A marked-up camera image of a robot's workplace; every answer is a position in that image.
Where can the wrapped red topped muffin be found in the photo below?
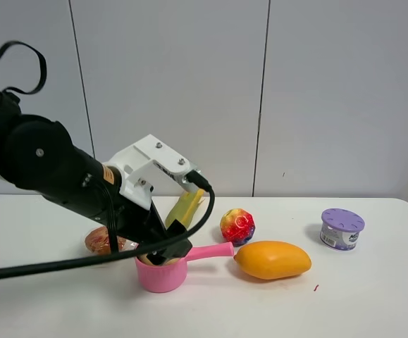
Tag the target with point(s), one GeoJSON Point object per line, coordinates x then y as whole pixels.
{"type": "Point", "coordinates": [97, 242]}

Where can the red rainbow apple ball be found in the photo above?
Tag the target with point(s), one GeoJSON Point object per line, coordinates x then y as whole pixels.
{"type": "Point", "coordinates": [237, 226]}

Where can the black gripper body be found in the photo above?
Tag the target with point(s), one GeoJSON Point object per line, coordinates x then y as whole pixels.
{"type": "Point", "coordinates": [105, 193]}

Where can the brown potato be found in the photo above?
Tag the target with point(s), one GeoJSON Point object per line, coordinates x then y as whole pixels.
{"type": "Point", "coordinates": [146, 261]}

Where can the yellow mango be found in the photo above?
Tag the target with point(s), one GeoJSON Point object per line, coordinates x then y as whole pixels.
{"type": "Point", "coordinates": [272, 260]}

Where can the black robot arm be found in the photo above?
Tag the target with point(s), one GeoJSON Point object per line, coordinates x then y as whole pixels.
{"type": "Point", "coordinates": [37, 154]}

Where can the green yellow corn cob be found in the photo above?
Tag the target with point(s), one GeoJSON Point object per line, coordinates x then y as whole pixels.
{"type": "Point", "coordinates": [185, 208]}

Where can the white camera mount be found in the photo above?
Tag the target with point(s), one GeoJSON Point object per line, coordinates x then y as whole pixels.
{"type": "Point", "coordinates": [134, 161]}

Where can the pink toy saucepan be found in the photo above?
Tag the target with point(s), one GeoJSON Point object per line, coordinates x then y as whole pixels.
{"type": "Point", "coordinates": [166, 278]}

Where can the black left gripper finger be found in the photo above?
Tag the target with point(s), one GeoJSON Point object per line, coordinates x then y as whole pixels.
{"type": "Point", "coordinates": [179, 248]}

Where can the purple lid air freshener can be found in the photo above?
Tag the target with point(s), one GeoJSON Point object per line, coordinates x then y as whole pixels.
{"type": "Point", "coordinates": [341, 228]}

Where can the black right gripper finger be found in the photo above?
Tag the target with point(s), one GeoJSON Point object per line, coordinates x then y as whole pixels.
{"type": "Point", "coordinates": [160, 257]}

